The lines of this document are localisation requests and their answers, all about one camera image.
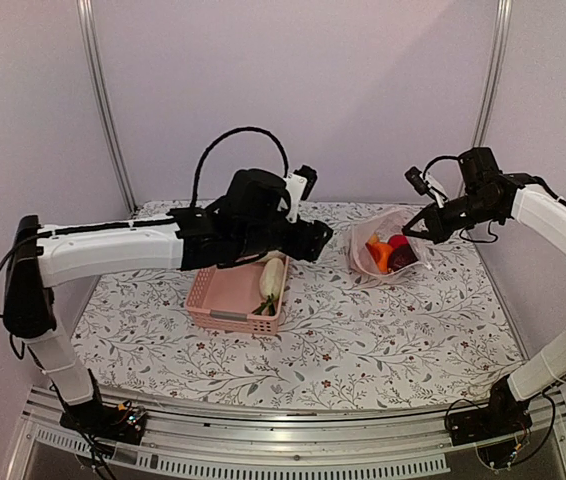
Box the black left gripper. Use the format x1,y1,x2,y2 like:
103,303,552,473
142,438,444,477
236,215,334,261

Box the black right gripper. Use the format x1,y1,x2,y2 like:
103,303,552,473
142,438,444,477
403,191,502,244

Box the red toy fruit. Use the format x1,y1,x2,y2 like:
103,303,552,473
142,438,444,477
388,234,409,249

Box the dark purple toy fruit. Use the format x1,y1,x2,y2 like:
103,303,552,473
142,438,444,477
387,245,418,273

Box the clear zip top bag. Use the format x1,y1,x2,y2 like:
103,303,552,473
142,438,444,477
348,206,432,284

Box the white toy vegetable front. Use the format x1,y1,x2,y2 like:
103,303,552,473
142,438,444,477
259,258,285,299

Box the orange toy fruit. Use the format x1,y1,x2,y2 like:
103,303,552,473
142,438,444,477
366,242,394,270

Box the pink perforated plastic basket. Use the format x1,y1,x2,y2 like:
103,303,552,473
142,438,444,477
185,257,290,335

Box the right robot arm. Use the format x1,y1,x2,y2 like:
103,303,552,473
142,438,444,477
402,147,566,439

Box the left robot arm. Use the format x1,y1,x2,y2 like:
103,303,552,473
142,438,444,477
0,169,333,434

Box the floral patterned table mat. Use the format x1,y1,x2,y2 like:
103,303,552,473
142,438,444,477
73,203,524,410

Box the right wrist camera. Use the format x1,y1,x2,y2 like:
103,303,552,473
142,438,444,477
405,166,449,208

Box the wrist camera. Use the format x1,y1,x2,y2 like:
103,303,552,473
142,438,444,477
278,165,318,223
405,166,449,208

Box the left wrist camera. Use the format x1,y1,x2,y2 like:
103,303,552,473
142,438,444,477
278,165,318,223

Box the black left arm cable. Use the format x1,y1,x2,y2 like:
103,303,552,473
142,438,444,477
190,126,292,209

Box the right aluminium frame post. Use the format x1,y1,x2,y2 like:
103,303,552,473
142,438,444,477
472,0,513,147

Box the aluminium frame post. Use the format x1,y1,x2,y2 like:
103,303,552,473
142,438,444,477
472,0,513,147
76,0,138,214

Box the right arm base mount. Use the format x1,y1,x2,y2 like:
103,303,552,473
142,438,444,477
444,402,532,446

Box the aluminium front rail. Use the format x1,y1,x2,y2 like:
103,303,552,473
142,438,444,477
5,387,566,479

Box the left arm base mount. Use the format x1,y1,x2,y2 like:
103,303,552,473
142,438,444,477
60,397,147,445

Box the left aluminium frame post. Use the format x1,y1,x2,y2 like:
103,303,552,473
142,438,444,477
76,0,138,214

